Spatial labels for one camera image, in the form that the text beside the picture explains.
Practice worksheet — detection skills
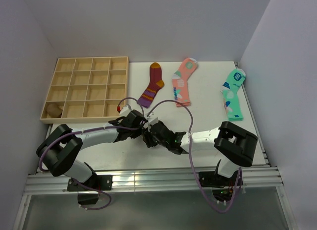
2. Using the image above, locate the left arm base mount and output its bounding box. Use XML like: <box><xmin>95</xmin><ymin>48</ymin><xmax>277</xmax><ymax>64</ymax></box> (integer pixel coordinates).
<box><xmin>66</xmin><ymin>174</ymin><xmax>113</xmax><ymax>210</ymax></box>

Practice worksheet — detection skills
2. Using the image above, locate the aluminium rail frame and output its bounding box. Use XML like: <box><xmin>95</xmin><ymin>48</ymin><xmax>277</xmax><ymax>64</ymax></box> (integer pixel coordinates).
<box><xmin>13</xmin><ymin>120</ymin><xmax>293</xmax><ymax>230</ymax></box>

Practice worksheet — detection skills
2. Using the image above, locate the pink patterned sock pair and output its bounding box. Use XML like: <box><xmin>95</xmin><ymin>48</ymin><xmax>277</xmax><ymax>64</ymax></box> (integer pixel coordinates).
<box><xmin>172</xmin><ymin>57</ymin><xmax>198</xmax><ymax>106</ymax></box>

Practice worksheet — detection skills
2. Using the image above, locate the tan brown ribbed sock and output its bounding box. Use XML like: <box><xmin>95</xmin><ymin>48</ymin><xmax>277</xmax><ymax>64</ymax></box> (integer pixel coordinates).
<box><xmin>46</xmin><ymin>103</ymin><xmax>62</xmax><ymax>118</ymax></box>

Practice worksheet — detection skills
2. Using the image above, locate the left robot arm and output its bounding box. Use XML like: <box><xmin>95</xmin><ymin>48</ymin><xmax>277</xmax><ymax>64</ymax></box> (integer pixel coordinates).
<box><xmin>36</xmin><ymin>110</ymin><xmax>146</xmax><ymax>190</ymax></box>

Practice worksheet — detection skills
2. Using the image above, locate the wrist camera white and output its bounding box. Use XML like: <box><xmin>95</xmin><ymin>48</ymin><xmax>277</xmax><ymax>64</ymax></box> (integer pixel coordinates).
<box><xmin>146</xmin><ymin>112</ymin><xmax>159</xmax><ymax>129</ymax></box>
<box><xmin>117</xmin><ymin>105</ymin><xmax>132</xmax><ymax>117</ymax></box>

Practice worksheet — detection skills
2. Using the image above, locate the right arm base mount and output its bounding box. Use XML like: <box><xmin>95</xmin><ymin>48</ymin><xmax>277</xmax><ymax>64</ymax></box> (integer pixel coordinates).
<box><xmin>198</xmin><ymin>171</ymin><xmax>243</xmax><ymax>188</ymax></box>

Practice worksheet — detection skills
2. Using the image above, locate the mint green patterned sock pair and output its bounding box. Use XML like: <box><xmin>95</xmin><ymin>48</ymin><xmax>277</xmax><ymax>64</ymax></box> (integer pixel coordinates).
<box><xmin>220</xmin><ymin>68</ymin><xmax>246</xmax><ymax>121</ymax></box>

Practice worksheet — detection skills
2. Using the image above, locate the maroon purple striped sock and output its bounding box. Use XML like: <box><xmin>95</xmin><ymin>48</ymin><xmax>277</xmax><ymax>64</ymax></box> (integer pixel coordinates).
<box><xmin>137</xmin><ymin>62</ymin><xmax>164</xmax><ymax>108</ymax></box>

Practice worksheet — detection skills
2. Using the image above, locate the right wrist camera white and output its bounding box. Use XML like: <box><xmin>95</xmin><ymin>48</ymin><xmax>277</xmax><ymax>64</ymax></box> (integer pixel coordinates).
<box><xmin>146</xmin><ymin>112</ymin><xmax>159</xmax><ymax>129</ymax></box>

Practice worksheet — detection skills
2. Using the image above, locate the wooden compartment tray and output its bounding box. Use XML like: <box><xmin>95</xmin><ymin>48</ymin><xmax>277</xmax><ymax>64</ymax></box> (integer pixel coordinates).
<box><xmin>40</xmin><ymin>57</ymin><xmax>129</xmax><ymax>124</ymax></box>

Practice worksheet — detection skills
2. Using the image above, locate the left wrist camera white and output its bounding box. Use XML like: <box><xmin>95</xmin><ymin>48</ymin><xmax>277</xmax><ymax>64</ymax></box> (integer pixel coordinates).
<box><xmin>117</xmin><ymin>105</ymin><xmax>132</xmax><ymax>117</ymax></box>

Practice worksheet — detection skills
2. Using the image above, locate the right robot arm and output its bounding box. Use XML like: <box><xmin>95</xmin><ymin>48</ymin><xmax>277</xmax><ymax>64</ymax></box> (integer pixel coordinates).
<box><xmin>142</xmin><ymin>121</ymin><xmax>258</xmax><ymax>185</ymax></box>

